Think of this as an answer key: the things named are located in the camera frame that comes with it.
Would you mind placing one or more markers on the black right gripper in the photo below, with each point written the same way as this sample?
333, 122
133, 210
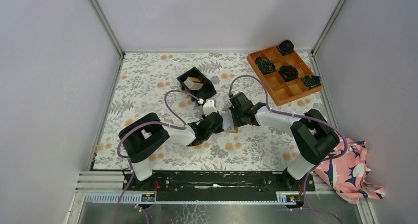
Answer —
237, 123

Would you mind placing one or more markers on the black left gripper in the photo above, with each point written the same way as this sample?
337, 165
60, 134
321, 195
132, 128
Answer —
218, 130

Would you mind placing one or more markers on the yellow leather card holder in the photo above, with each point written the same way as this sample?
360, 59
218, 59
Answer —
228, 124

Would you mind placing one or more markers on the black plastic card box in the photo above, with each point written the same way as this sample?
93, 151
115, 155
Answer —
206, 92

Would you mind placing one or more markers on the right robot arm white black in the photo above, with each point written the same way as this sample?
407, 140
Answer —
312, 134

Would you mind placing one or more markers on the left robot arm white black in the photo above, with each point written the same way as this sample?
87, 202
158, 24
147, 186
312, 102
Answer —
143, 137

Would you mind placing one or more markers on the stack of credit cards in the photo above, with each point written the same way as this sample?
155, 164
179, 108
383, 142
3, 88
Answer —
193, 83

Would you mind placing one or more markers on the rolled green tie left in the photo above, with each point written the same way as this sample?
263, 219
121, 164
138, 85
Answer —
265, 66

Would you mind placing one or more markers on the rolled green tie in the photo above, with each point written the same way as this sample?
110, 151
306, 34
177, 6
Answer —
311, 81
265, 66

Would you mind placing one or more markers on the orange wooden compartment tray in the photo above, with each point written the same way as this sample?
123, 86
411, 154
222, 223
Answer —
280, 91

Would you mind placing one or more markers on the rolled dark tie centre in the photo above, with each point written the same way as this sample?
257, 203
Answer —
288, 73

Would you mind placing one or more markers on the rolled dark tie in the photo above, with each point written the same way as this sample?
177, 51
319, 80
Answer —
288, 73
286, 47

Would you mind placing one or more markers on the rolled green tie right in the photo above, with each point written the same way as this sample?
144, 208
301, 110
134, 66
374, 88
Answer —
311, 81

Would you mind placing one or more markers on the rolled dark tie top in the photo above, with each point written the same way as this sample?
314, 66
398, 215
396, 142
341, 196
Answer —
286, 47

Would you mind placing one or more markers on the floral patterned table mat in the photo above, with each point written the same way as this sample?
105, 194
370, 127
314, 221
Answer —
148, 83

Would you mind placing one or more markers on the pink patterned cloth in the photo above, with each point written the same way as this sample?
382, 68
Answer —
347, 174

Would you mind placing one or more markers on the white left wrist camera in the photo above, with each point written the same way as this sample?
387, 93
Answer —
208, 106

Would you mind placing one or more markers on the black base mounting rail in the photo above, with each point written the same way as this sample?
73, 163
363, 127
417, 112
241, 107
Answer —
220, 186

